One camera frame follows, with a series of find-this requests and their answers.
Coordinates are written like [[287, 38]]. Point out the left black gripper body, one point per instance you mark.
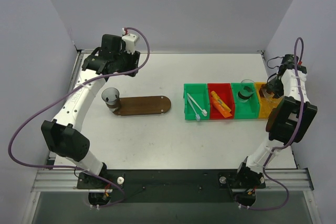
[[134, 64]]

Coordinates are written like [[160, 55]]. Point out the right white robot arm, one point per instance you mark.
[[287, 122]]

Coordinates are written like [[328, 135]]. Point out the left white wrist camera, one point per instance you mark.
[[130, 41]]

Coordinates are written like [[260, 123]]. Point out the green plastic bin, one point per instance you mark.
[[199, 92], [245, 110]]

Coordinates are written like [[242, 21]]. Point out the right green plastic bin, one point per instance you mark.
[[245, 110]]

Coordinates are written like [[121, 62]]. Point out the left green plastic bin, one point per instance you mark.
[[199, 92]]

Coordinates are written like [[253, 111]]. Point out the clear acrylic toothbrush holder rack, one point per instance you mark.
[[267, 98]]

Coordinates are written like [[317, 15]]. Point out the red plastic bin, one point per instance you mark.
[[224, 91]]

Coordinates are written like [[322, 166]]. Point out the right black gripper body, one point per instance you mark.
[[271, 89]]

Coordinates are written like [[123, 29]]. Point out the aluminium extrusion rail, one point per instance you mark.
[[66, 181]]

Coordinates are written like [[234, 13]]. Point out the brown oval wooden tray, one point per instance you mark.
[[134, 106]]

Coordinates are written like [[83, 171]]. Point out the white toothbrush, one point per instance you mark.
[[203, 111]]

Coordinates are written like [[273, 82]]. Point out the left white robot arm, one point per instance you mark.
[[63, 133]]

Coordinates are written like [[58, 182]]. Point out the yellow plastic bin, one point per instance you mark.
[[264, 112]]

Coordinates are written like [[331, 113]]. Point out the orange toothpaste tube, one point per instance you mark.
[[219, 105]]

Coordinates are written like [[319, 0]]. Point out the light blue toothbrush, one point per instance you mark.
[[197, 116]]

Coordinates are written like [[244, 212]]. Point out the dark smoked plastic cup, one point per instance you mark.
[[111, 97]]

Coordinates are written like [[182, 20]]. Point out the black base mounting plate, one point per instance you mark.
[[179, 185]]

